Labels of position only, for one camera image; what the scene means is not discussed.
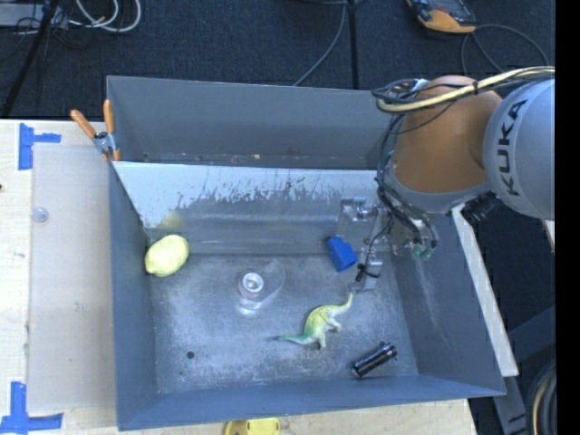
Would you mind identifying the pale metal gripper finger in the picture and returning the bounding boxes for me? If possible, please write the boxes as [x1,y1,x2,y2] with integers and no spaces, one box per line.
[347,247,386,295]
[336,197,384,247]

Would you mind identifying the blue plastic block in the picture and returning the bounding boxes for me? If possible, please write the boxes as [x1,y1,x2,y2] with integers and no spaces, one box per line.
[326,236,360,274]

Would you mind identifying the green toy dinosaur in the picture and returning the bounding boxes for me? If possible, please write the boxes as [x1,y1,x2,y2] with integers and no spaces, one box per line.
[276,291,355,351]

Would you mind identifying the black cylindrical battery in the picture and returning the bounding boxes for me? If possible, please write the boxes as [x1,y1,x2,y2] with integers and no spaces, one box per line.
[351,341,399,379]

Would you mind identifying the clear glass cup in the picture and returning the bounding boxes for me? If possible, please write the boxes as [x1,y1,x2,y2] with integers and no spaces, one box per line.
[236,257,287,315]

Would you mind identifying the grey metal bin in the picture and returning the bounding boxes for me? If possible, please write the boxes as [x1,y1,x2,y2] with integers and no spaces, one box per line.
[104,74,508,432]

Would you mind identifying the yellow-green lemon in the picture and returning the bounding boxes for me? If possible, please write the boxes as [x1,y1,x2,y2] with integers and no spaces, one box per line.
[143,234,191,279]

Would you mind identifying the pale wood flat board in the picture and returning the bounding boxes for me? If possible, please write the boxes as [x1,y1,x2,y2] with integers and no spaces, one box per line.
[24,142,120,419]

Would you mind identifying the black cylinder on white bracket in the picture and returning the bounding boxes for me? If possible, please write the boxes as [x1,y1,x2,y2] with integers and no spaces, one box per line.
[459,190,501,226]

